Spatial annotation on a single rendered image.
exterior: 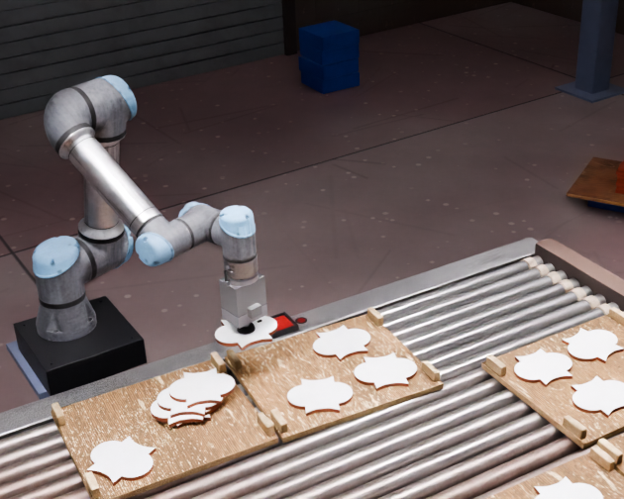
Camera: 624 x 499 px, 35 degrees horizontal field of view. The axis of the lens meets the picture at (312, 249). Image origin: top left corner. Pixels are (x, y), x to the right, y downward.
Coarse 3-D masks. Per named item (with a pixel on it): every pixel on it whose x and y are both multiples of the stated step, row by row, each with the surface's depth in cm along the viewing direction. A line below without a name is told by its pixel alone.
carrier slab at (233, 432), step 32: (160, 384) 234; (64, 416) 225; (96, 416) 224; (128, 416) 224; (224, 416) 222; (256, 416) 222; (160, 448) 214; (192, 448) 213; (224, 448) 213; (256, 448) 214; (96, 480) 205; (160, 480) 205
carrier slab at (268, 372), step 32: (352, 320) 255; (256, 352) 244; (288, 352) 243; (384, 352) 242; (256, 384) 232; (288, 384) 232; (352, 384) 231; (416, 384) 230; (288, 416) 222; (320, 416) 221; (352, 416) 222
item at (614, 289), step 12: (552, 240) 285; (540, 252) 284; (552, 252) 279; (564, 252) 279; (576, 252) 278; (564, 264) 276; (576, 264) 272; (588, 264) 272; (576, 276) 272; (588, 276) 268; (600, 276) 266; (612, 276) 266; (600, 288) 265; (612, 288) 261; (612, 300) 262
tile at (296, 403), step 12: (312, 384) 230; (324, 384) 230; (336, 384) 229; (288, 396) 226; (300, 396) 226; (312, 396) 226; (324, 396) 226; (336, 396) 226; (348, 396) 225; (300, 408) 223; (312, 408) 222; (324, 408) 222; (336, 408) 222
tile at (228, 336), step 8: (224, 320) 234; (256, 320) 234; (264, 320) 233; (272, 320) 233; (224, 328) 231; (232, 328) 231; (256, 328) 231; (264, 328) 230; (272, 328) 230; (216, 336) 228; (224, 336) 228; (232, 336) 228; (240, 336) 228; (248, 336) 228; (256, 336) 228; (264, 336) 227; (224, 344) 226; (232, 344) 226; (240, 344) 225; (248, 344) 225
